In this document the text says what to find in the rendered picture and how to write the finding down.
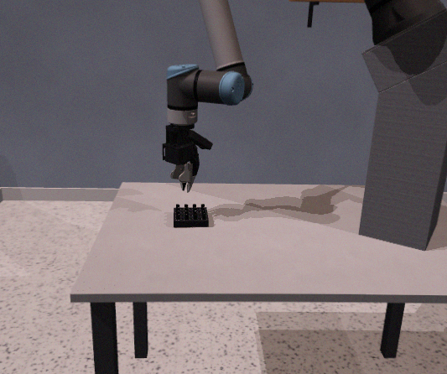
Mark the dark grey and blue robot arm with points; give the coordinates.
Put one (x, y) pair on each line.
(186, 86)

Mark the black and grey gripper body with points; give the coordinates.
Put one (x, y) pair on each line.
(179, 149)

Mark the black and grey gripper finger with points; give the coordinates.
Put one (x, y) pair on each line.
(179, 169)
(190, 171)

